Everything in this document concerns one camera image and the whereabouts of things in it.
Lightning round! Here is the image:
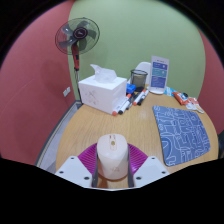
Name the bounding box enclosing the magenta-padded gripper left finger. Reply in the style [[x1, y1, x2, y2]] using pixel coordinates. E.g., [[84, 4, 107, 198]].
[[54, 143, 99, 188]]

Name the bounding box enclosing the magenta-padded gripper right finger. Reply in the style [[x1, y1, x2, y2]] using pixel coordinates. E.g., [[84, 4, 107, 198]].
[[127, 143, 170, 188]]

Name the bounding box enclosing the beige computer mouse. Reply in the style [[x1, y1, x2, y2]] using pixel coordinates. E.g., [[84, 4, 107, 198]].
[[96, 133, 129, 181]]

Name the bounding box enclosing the blue patterned mouse pad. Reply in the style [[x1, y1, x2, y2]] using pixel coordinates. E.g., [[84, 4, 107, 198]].
[[152, 105, 212, 167]]

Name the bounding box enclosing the black-capped whiteboard marker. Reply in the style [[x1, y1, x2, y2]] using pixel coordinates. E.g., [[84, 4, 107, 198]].
[[136, 89, 150, 107], [118, 93, 136, 116]]

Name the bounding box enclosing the black office chair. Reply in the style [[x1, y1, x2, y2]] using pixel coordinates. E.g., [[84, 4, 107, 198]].
[[217, 129, 224, 160]]

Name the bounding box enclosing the orange snack packet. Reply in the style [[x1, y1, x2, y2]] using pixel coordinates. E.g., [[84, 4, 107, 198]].
[[172, 91, 190, 106]]

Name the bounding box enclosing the white tissue box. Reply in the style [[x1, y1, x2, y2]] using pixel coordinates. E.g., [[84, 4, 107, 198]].
[[78, 63, 128, 115]]

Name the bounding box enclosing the light blue snack packet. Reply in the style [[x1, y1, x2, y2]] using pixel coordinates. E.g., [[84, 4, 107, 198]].
[[164, 86, 176, 98]]

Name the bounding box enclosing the blue whiteboard eraser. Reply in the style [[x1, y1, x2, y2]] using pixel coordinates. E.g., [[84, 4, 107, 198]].
[[125, 83, 137, 95]]

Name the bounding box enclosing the black mesh pen cup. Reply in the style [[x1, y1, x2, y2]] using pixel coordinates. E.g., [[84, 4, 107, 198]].
[[130, 68, 149, 89]]

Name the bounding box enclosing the white blue sign stand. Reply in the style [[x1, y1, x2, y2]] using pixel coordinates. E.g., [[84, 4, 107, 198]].
[[148, 55, 170, 95]]

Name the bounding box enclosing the black red standing fan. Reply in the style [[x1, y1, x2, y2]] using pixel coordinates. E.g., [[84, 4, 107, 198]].
[[54, 17, 101, 101]]

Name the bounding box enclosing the white wall outlet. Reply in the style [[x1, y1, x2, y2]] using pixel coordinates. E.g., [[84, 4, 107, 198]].
[[62, 86, 72, 98]]

